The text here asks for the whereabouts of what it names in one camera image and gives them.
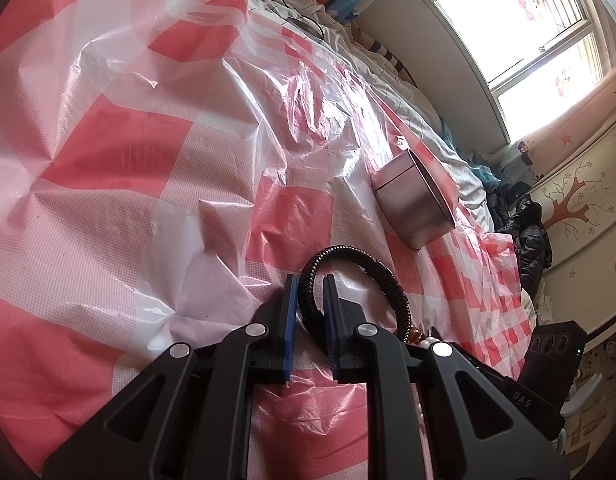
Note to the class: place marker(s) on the pink star curtain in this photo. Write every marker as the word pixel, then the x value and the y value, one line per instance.
pixel 578 125

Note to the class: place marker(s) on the wardrobe with tree decoration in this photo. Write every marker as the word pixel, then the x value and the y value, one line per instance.
pixel 588 195

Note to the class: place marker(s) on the crumpled white paper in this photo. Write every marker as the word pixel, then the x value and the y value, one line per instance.
pixel 530 310

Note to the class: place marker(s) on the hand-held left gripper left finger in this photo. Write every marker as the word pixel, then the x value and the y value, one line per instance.
pixel 289 325

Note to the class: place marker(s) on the striped pillow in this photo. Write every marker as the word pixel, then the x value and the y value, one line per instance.
pixel 388 55

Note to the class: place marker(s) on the blue plastic bag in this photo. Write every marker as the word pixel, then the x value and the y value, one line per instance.
pixel 483 172

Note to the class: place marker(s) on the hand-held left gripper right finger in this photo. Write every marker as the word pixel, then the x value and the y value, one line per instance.
pixel 330 325

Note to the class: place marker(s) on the grey oval device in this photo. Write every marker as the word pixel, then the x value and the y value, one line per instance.
pixel 305 25

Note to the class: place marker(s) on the pink checkered plastic sheet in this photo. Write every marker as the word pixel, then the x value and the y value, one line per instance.
pixel 112 160

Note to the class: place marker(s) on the black jacket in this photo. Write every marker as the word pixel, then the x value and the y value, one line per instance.
pixel 530 240

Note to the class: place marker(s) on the round steel bowl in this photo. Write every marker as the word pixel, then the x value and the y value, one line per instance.
pixel 408 200

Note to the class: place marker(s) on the window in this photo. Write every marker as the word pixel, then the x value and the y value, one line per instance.
pixel 513 10

